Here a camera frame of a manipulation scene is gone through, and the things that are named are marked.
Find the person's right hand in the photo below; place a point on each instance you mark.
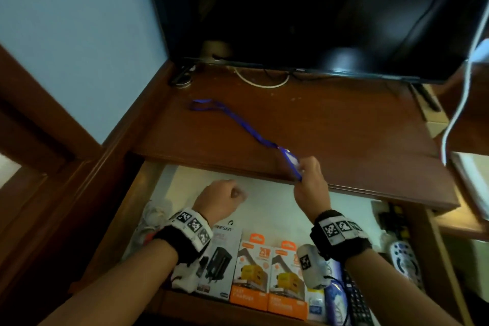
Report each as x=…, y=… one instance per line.
x=311, y=192

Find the person's left hand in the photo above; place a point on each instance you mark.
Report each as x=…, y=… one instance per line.
x=217, y=199

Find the wooden drawer with white bottom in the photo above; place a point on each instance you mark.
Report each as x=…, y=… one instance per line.
x=275, y=207

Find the white charger box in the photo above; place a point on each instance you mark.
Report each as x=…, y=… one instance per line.
x=225, y=257

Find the black plug adapter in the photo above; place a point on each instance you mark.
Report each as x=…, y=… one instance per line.
x=387, y=218

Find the small yellow flashlight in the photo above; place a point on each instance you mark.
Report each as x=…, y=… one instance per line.
x=401, y=222

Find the blue soap packet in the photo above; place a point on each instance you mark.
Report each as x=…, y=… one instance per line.
x=336, y=299

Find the white cream tube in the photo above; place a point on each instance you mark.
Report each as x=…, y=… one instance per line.
x=317, y=304

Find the slim black remote control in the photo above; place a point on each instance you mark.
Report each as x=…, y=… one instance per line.
x=357, y=303

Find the large white remote control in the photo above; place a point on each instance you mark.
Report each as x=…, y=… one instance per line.
x=407, y=264

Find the person's left forearm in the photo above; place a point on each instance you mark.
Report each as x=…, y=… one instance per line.
x=122, y=287

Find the person's right forearm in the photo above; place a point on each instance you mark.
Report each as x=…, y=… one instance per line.
x=397, y=291

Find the black left wristband with markers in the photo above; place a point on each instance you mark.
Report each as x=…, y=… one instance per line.
x=183, y=238

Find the black wristband with markers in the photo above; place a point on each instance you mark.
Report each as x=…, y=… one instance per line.
x=340, y=238
x=183, y=238

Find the black right wristband with markers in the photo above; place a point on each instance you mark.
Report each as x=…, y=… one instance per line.
x=340, y=238

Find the black television stand leg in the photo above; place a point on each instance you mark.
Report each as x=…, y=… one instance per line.
x=182, y=77
x=426, y=97

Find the brown wooden side cabinet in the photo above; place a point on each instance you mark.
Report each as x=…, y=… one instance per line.
x=466, y=184

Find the white fabric sheet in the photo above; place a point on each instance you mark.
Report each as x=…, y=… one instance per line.
x=475, y=180

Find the black television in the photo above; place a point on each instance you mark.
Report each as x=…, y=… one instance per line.
x=305, y=5

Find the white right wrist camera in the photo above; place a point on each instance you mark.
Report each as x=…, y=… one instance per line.
x=311, y=266

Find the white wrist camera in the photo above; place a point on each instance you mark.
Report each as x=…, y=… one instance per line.
x=311, y=266
x=187, y=278

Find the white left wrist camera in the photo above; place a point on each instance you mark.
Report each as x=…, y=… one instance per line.
x=187, y=278

